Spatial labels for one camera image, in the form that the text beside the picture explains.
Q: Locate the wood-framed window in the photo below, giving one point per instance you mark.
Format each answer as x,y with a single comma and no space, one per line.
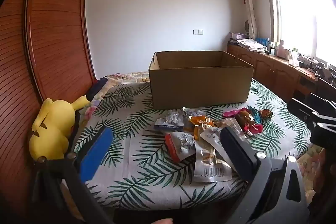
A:
302,3

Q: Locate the blue pack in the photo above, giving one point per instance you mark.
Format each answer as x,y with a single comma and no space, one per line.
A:
262,42

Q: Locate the brown and red snack packet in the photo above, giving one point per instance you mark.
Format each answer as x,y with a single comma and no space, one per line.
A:
245,120

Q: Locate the white and blue snack packet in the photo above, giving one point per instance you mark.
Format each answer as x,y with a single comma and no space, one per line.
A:
169,121

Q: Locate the leaf-print bed sheet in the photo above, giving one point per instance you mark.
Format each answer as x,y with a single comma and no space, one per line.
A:
147,166

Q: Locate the brown and orange snack packet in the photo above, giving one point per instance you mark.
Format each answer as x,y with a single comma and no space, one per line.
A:
265,114

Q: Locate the brown cardboard box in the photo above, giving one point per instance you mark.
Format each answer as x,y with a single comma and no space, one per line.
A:
199,85

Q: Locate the small red snack packet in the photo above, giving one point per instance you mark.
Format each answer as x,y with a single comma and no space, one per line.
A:
254,129

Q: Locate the yellow plush toy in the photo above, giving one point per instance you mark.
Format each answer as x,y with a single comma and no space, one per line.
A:
53,129

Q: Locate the folded patterned cloth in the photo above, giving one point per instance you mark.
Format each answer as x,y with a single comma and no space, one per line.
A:
250,45

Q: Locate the wooden slatted wardrobe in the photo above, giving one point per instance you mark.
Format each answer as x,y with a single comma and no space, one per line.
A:
31,43

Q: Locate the pink bottle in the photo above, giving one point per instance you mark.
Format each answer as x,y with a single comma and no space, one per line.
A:
282,50

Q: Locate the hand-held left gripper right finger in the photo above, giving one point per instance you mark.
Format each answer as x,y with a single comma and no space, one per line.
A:
236,155

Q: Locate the pink box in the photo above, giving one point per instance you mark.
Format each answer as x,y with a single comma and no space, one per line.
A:
237,35

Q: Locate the white barcode snack packet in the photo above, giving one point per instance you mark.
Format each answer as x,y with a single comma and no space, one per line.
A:
212,169

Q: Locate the dark cloth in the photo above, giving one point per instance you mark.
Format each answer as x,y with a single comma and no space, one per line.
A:
99,86

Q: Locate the red-edged white snack packet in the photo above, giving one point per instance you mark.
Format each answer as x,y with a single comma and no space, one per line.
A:
181,146

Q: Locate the floral quilt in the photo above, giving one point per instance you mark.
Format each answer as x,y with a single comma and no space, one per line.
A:
126,77

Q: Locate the pink snack packet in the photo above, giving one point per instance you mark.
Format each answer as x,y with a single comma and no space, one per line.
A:
233,112

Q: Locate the wooden cabinet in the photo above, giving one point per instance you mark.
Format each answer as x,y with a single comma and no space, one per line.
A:
273,74

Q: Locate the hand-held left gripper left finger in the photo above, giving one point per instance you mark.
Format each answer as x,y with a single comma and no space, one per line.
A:
95,155

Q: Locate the grey clear snack packet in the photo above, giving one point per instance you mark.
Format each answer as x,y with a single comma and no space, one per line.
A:
193,111

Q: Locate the white wall switch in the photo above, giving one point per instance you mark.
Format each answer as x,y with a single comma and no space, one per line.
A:
198,31

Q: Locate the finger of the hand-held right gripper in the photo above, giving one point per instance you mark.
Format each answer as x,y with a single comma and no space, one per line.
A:
323,102
300,109

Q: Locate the green-capped bottle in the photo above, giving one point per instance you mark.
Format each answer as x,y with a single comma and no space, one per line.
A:
295,56

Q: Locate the person's left hand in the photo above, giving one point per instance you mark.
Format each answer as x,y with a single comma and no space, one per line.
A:
164,221

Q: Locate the white clear snack packet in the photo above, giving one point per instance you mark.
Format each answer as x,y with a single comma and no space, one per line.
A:
231,124

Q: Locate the black chair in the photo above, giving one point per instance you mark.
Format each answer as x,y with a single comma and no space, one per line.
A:
326,86

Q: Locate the small white snack packet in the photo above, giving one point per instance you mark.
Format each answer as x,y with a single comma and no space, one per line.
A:
211,136

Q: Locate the grey round object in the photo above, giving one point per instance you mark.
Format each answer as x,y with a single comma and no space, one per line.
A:
246,26

